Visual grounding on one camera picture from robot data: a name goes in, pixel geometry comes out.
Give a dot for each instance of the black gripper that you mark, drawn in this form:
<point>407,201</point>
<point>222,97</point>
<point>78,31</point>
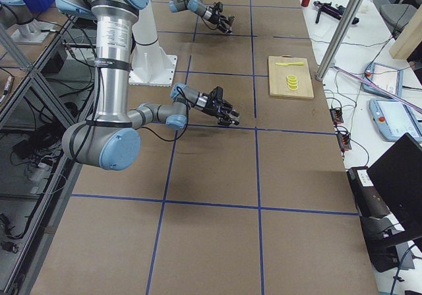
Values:
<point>215,18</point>
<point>210,106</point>

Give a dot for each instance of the clear glass measuring cup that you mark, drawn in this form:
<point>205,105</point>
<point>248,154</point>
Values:
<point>234,117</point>

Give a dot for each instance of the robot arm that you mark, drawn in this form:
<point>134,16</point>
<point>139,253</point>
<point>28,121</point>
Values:
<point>197,7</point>
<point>127,52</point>

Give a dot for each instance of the wooden cutting board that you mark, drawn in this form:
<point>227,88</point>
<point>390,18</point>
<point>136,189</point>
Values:
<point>280,86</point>

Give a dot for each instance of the yellow plastic knife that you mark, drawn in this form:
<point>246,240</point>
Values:
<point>285,64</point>

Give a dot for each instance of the brown table mat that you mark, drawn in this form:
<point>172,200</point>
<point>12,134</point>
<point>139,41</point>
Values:
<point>259,208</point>

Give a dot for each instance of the right teach pendant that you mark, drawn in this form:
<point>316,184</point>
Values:
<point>393,120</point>

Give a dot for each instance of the teach pendant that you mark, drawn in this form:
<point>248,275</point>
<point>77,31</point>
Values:
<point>386,77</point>
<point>393,120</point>

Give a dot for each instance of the left teach pendant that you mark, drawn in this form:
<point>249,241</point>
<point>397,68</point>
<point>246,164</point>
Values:
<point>386,77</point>

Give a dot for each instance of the grey office chair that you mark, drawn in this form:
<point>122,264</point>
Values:
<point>398,14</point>

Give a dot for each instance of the black monitor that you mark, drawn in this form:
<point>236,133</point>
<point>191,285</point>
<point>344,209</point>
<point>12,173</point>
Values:
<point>397,177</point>

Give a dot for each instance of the wooden plank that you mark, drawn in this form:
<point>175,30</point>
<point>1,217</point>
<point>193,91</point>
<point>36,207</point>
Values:
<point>409,39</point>

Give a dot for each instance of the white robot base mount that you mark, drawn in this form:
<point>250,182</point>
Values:
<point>150,64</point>

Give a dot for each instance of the aluminium frame post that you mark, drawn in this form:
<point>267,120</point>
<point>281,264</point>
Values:
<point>339,34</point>

